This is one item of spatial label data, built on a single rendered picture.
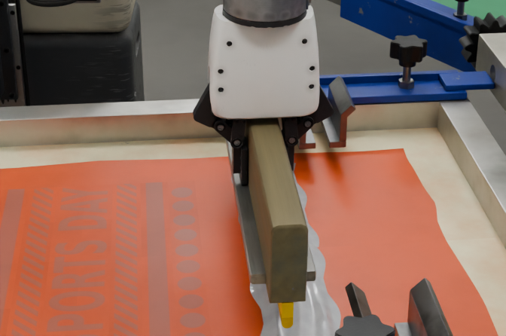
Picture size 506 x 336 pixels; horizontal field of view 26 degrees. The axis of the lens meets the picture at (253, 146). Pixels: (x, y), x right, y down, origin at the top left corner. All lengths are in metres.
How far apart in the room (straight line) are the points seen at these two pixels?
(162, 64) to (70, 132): 2.69
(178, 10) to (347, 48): 0.77
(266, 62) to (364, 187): 0.28
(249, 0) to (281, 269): 0.23
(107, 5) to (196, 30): 2.24
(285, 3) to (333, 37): 3.28
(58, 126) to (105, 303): 0.34
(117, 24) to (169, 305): 1.12
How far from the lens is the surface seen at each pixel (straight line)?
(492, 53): 1.37
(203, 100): 1.01
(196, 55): 4.06
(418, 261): 1.09
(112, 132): 1.31
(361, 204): 1.18
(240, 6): 0.95
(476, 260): 1.10
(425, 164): 1.27
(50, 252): 1.11
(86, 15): 2.08
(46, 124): 1.31
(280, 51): 0.98
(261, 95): 0.99
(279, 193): 0.91
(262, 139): 0.99
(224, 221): 1.14
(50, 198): 1.20
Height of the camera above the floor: 1.54
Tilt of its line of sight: 27 degrees down
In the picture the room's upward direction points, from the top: straight up
